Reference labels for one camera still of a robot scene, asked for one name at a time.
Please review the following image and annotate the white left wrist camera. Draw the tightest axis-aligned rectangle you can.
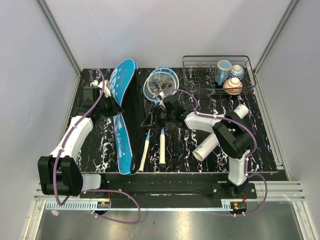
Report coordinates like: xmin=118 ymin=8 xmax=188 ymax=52
xmin=90 ymin=80 xmax=111 ymax=98

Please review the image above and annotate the black wire dish basket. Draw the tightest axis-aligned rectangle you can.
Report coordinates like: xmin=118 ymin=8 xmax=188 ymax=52
xmin=182 ymin=55 xmax=257 ymax=95

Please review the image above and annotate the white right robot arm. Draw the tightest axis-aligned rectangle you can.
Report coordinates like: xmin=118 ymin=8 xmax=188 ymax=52
xmin=141 ymin=95 xmax=257 ymax=199

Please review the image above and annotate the red white patterned bowl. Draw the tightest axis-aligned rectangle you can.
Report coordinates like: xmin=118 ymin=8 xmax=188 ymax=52
xmin=223 ymin=77 xmax=243 ymax=95

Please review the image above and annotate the aluminium frame post left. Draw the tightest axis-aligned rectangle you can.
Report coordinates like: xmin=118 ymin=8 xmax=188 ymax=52
xmin=36 ymin=0 xmax=82 ymax=76

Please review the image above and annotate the aluminium frame post right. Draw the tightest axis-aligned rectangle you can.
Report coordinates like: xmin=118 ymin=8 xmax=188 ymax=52
xmin=253 ymin=0 xmax=300 ymax=74

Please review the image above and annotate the blue sport racket bag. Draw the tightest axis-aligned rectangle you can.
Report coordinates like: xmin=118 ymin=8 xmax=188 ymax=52
xmin=109 ymin=58 xmax=145 ymax=176

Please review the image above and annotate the aluminium frame post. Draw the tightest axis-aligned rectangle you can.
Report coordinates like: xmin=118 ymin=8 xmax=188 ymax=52
xmin=36 ymin=0 xmax=82 ymax=76
xmin=253 ymin=0 xmax=300 ymax=74

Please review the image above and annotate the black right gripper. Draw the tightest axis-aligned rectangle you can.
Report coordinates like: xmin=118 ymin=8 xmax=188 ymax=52
xmin=141 ymin=104 xmax=175 ymax=130

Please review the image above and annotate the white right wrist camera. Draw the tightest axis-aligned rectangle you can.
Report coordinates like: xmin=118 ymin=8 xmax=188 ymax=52
xmin=157 ymin=91 xmax=166 ymax=101

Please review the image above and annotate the blue ceramic mug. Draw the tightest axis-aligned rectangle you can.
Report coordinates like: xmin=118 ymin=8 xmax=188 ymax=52
xmin=213 ymin=60 xmax=232 ymax=86

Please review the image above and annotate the blue white patterned bowl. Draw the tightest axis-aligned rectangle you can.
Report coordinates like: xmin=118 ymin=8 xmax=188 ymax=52
xmin=228 ymin=64 xmax=245 ymax=81

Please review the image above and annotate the white shuttlecock tube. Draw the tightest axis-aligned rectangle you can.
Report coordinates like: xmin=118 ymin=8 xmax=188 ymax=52
xmin=187 ymin=104 xmax=253 ymax=162

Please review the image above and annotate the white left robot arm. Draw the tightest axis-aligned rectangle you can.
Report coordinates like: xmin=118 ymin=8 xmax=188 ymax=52
xmin=37 ymin=84 xmax=123 ymax=198

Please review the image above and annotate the blue badminton racket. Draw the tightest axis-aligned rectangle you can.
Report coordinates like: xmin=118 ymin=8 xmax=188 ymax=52
xmin=138 ymin=67 xmax=179 ymax=172
xmin=146 ymin=67 xmax=180 ymax=165

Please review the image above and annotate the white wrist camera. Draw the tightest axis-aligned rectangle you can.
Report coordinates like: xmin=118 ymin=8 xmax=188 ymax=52
xmin=157 ymin=91 xmax=166 ymax=101
xmin=90 ymin=80 xmax=111 ymax=98

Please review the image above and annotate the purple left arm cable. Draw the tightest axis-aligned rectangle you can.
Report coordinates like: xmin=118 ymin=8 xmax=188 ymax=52
xmin=52 ymin=68 xmax=142 ymax=225

